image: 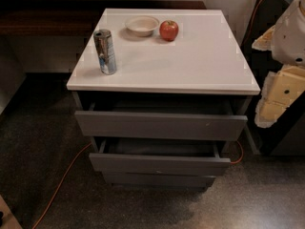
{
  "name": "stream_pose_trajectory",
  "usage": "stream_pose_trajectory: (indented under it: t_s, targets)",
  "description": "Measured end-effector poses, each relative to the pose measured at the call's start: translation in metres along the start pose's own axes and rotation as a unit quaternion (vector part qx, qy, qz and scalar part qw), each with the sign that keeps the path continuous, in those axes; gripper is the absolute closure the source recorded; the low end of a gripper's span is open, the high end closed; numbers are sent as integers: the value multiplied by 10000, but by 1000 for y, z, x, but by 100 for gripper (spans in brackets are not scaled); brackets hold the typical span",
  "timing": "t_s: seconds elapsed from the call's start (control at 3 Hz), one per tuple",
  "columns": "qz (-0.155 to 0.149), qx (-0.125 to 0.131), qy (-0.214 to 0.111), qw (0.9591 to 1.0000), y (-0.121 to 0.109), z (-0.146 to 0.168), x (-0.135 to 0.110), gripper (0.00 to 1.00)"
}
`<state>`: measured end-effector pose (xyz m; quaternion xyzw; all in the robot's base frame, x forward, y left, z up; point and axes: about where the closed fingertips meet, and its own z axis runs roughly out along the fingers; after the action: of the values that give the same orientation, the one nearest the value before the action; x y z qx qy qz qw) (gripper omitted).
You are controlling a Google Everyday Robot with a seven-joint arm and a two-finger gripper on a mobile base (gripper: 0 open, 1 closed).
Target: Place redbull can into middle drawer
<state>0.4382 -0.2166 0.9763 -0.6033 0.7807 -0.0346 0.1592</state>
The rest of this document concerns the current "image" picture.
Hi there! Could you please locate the orange power cable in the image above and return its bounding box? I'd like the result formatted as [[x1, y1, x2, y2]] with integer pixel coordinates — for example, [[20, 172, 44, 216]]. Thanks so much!
[[30, 0, 305, 229]]

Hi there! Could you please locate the white top grey drawer cabinet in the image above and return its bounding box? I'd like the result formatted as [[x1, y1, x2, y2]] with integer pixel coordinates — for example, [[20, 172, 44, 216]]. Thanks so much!
[[66, 8, 262, 193]]

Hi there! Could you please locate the grey bottom drawer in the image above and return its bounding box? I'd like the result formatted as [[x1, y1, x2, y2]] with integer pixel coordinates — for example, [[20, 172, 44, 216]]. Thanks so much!
[[103, 173, 215, 188]]

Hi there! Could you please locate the grey top drawer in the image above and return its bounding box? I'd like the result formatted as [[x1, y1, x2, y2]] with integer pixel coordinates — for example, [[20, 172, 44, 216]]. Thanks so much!
[[75, 108, 247, 141]]

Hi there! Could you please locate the silver blue redbull can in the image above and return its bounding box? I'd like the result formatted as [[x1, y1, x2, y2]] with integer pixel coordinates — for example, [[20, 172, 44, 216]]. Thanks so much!
[[93, 29, 116, 75]]

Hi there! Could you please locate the black cabinet on right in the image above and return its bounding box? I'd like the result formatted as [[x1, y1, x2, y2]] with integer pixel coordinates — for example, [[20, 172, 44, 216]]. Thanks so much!
[[241, 0, 305, 156]]

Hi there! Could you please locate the dark wooden bench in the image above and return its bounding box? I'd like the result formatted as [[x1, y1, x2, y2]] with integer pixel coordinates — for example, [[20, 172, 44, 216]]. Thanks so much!
[[0, 0, 206, 36]]

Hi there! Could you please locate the red apple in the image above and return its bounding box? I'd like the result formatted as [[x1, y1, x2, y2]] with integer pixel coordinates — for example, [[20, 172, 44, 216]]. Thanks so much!
[[159, 20, 179, 41]]

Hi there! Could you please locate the grey drawer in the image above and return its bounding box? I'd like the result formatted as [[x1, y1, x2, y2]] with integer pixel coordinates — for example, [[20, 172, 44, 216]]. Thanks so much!
[[75, 108, 247, 141], [90, 138, 230, 176], [103, 173, 215, 188]]

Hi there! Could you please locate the white paper bowl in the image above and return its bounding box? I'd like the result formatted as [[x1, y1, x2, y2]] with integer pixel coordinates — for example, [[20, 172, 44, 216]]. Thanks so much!
[[125, 15, 159, 37]]

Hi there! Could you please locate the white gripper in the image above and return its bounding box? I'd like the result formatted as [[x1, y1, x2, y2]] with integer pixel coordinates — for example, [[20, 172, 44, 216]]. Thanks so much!
[[252, 0, 305, 128]]

